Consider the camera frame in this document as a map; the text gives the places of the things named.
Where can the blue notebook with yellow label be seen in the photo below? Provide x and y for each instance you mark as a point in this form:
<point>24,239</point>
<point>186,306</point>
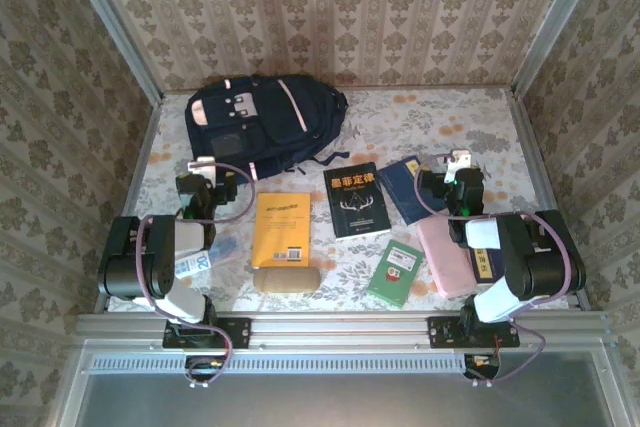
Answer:
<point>400,187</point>

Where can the yellow book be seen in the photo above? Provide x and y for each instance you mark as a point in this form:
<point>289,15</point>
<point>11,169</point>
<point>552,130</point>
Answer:
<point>282,227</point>

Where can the pink pencil case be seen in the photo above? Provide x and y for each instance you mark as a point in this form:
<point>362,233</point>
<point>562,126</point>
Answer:
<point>445,257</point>

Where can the black book with antlers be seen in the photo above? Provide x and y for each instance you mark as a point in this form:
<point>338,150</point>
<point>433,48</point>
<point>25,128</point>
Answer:
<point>356,202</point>

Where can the navy blue backpack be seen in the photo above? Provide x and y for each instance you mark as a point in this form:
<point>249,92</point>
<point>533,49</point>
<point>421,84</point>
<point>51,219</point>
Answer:
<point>280,122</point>

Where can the navy book with gold text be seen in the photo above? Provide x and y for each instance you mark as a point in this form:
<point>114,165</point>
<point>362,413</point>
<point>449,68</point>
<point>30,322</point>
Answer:
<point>487,267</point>

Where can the green notebook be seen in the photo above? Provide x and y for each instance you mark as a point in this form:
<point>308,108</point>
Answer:
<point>395,274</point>

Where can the beige pencil case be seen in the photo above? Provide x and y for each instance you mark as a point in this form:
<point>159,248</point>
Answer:
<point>286,280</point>

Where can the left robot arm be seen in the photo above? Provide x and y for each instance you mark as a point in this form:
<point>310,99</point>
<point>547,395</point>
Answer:
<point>130,257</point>

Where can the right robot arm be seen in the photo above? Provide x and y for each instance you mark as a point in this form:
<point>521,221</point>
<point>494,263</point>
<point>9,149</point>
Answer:
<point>540,257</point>

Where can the grey metal sheet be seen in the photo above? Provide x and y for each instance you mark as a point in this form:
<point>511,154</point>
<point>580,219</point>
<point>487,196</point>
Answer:
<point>340,402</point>

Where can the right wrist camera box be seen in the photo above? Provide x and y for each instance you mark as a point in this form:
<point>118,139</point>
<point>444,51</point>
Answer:
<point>460,161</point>

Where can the left aluminium table rail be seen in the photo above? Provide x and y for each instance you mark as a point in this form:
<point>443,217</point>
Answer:
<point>135,187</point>

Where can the aluminium table rail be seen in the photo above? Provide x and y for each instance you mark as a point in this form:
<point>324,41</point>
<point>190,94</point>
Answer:
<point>135,187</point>
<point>545,177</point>

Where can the right aluminium table rail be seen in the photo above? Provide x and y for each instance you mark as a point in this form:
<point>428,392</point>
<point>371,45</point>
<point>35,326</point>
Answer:
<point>545,177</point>

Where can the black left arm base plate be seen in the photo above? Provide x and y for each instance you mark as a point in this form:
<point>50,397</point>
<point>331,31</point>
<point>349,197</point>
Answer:
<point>235,333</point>

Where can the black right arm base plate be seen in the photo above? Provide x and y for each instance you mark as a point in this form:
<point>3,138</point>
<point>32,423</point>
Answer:
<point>442,332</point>

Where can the aluminium mounting rail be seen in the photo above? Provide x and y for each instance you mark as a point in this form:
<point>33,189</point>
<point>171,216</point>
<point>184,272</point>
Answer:
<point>340,329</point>

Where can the left aluminium frame post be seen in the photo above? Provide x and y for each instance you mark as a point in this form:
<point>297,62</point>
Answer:
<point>115,27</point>

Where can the aluminium frame post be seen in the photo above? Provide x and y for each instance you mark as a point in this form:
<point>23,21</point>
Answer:
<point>555,22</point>
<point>115,27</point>

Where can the right aluminium frame post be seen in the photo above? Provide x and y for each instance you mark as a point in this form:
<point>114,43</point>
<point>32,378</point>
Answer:
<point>555,22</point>

